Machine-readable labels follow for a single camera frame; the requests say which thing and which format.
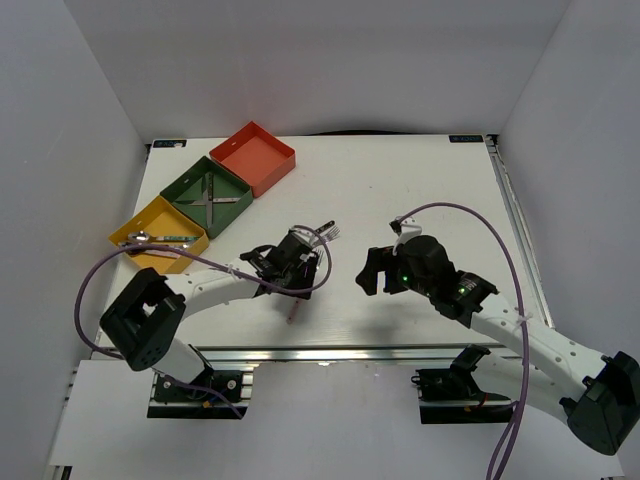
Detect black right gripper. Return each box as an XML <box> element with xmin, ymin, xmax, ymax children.
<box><xmin>356</xmin><ymin>246</ymin><xmax>435</xmax><ymax>298</ymax></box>

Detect pink handled fork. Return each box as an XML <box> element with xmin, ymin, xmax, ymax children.
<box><xmin>286</xmin><ymin>299</ymin><xmax>301</xmax><ymax>324</ymax></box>

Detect green handled fork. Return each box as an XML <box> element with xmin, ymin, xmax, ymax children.
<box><xmin>322</xmin><ymin>226</ymin><xmax>340</xmax><ymax>243</ymax></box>

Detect pink handled knife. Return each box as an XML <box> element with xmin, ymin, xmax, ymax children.
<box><xmin>185</xmin><ymin>197</ymin><xmax>240</xmax><ymax>206</ymax></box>

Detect brown handled knife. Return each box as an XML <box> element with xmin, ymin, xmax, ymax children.
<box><xmin>204</xmin><ymin>172</ymin><xmax>214</xmax><ymax>227</ymax></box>

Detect green handled knife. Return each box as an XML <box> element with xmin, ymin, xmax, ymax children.
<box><xmin>200</xmin><ymin>173</ymin><xmax>207</xmax><ymax>223</ymax></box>

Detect green handled spoon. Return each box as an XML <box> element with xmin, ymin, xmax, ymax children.
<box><xmin>127</xmin><ymin>231</ymin><xmax>199</xmax><ymax>243</ymax></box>

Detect brown handled spoon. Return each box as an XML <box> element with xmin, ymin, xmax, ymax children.
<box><xmin>117</xmin><ymin>241</ymin><xmax>192</xmax><ymax>250</ymax></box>

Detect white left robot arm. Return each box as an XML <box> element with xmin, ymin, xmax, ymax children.
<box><xmin>100</xmin><ymin>227</ymin><xmax>327</xmax><ymax>399</ymax></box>

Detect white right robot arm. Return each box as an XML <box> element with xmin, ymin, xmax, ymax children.
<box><xmin>355</xmin><ymin>235</ymin><xmax>639</xmax><ymax>456</ymax></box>

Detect green box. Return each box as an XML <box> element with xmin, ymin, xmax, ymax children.
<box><xmin>160</xmin><ymin>157</ymin><xmax>253</xmax><ymax>240</ymax></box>

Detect red box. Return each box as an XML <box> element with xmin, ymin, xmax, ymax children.
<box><xmin>209</xmin><ymin>122</ymin><xmax>296</xmax><ymax>198</ymax></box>

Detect yellow box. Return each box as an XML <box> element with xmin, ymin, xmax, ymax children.
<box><xmin>108</xmin><ymin>196</ymin><xmax>209</xmax><ymax>274</ymax></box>

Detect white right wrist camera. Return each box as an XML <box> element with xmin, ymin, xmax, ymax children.
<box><xmin>390</xmin><ymin>216</ymin><xmax>422</xmax><ymax>256</ymax></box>

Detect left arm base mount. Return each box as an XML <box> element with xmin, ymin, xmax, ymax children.
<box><xmin>147</xmin><ymin>364</ymin><xmax>253</xmax><ymax>420</ymax></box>

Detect aluminium table frame rail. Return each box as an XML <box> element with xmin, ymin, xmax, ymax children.
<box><xmin>484</xmin><ymin>134</ymin><xmax>556</xmax><ymax>330</ymax></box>

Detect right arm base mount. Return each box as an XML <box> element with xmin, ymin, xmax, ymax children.
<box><xmin>411</xmin><ymin>345</ymin><xmax>515</xmax><ymax>425</ymax></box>

